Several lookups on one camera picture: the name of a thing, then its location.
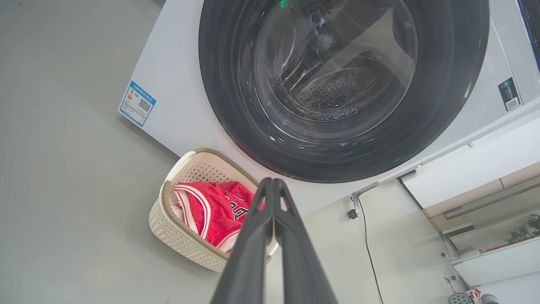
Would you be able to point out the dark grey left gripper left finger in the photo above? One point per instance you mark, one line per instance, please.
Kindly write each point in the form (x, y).
(249, 261)

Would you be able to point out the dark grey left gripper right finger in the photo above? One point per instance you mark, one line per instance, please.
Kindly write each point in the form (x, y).
(299, 261)

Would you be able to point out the red basketball jersey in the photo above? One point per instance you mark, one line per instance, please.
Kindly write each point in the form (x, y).
(211, 211)

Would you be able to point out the black round glass washer door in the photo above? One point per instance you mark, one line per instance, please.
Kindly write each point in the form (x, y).
(236, 105)

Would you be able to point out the cream perforated laundry basket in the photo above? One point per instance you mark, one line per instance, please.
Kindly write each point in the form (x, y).
(181, 242)

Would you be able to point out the white front-load washing machine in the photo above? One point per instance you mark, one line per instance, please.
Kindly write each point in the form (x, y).
(177, 84)

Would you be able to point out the metal stand leg with castor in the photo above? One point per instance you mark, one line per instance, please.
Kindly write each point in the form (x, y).
(358, 198)

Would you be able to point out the blue energy label sticker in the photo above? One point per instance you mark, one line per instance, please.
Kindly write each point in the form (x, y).
(137, 103)

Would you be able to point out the white flat panel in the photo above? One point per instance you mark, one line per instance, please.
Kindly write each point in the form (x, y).
(476, 164)

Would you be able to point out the white shelf board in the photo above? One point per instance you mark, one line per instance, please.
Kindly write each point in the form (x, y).
(502, 264)

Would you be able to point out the green potted plant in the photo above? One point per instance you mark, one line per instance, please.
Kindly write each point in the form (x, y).
(525, 230)

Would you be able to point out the black QR code sticker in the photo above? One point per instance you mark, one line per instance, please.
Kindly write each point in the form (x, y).
(509, 93)

